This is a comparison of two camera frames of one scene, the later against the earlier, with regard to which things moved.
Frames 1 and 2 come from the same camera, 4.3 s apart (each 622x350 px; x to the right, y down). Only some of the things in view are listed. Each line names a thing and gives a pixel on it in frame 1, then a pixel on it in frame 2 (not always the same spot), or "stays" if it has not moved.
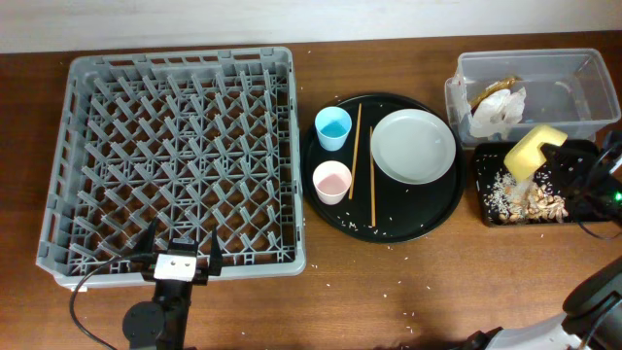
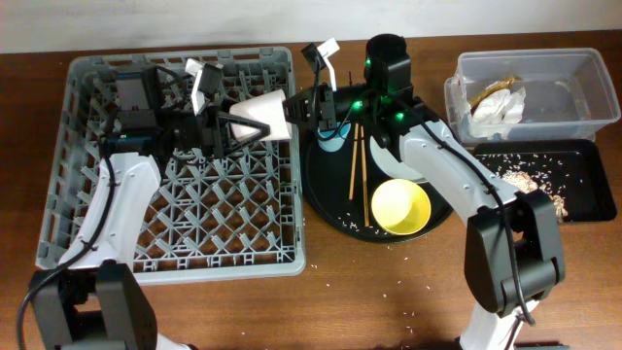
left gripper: (200, 274) to (211, 120)
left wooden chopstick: (356, 151) stays
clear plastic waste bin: (501, 95) stays
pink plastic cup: (331, 180) to (266, 108)
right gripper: (593, 173) to (330, 118)
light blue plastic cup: (333, 124) stays
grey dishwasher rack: (188, 138) stays
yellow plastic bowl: (526, 158) to (400, 206)
